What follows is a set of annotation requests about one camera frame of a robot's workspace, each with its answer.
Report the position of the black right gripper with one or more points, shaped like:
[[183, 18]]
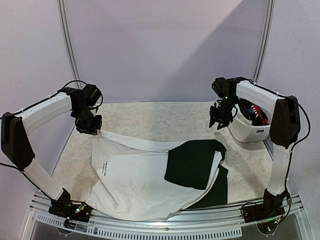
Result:
[[219, 114]]

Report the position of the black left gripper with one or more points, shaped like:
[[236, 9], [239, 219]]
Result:
[[92, 130]]

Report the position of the white and green t-shirt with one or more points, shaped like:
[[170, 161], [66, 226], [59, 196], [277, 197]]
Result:
[[141, 180]]

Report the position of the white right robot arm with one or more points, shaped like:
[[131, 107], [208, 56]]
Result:
[[283, 129]]

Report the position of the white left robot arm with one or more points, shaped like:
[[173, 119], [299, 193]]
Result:
[[82, 104]]

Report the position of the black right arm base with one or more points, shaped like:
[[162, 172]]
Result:
[[271, 207]]

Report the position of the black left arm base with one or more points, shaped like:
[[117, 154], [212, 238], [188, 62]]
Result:
[[70, 209]]

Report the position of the white plastic laundry basket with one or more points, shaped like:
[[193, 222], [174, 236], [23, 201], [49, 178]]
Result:
[[243, 131]]

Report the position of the dark patterned clothes pile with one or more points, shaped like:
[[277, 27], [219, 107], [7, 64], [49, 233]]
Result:
[[253, 113]]

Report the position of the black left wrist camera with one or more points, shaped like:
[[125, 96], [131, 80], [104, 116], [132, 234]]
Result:
[[92, 94]]

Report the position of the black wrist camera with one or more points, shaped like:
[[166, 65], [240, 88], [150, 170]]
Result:
[[92, 94], [220, 86]]

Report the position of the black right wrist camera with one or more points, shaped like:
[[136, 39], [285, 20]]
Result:
[[220, 86]]

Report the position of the right aluminium frame post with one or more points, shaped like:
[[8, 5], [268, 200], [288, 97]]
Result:
[[264, 39]]

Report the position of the aluminium frame post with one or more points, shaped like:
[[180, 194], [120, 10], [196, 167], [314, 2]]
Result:
[[264, 39], [67, 39]]

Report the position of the aluminium front rail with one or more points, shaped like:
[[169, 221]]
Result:
[[217, 223]]

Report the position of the left aluminium frame post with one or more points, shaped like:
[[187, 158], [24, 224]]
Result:
[[67, 39]]

